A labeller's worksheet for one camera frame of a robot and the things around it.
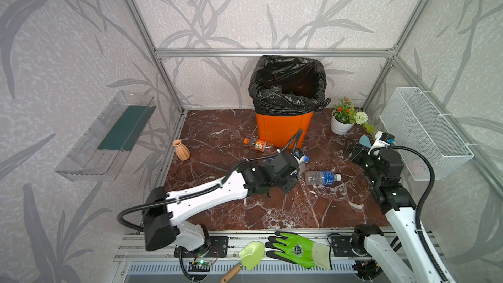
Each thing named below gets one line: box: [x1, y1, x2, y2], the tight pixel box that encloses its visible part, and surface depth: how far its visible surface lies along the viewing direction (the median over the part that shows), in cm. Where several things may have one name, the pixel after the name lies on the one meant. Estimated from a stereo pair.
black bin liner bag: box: [248, 55, 331, 116], surface depth 88 cm
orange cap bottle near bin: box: [243, 136, 267, 152], surface depth 101 cm
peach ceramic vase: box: [172, 138, 191, 161], surface depth 95 cm
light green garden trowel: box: [220, 241, 265, 283], surface depth 74 cm
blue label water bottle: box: [305, 170, 343, 187], surface depth 89 cm
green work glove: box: [264, 231, 333, 271], surface depth 74 cm
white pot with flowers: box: [330, 96, 375, 135], surface depth 101 cm
